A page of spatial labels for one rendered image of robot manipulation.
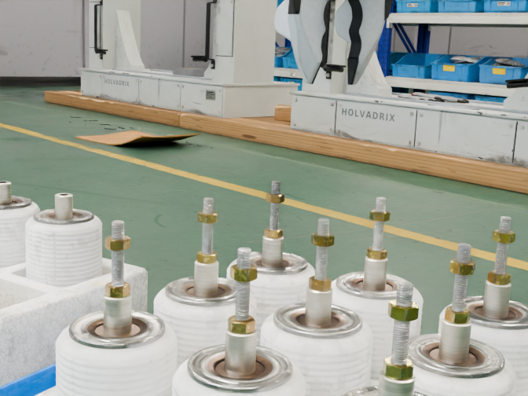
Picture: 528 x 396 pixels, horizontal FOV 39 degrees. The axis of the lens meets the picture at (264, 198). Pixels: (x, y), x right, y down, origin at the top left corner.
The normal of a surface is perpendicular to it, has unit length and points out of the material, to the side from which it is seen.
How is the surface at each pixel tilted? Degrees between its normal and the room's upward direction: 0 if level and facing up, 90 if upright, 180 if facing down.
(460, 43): 90
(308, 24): 90
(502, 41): 90
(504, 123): 90
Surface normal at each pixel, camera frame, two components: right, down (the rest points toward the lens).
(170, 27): 0.66, 0.18
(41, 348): 0.84, 0.15
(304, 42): -0.21, 0.52
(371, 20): 0.43, 0.20
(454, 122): -0.75, 0.11
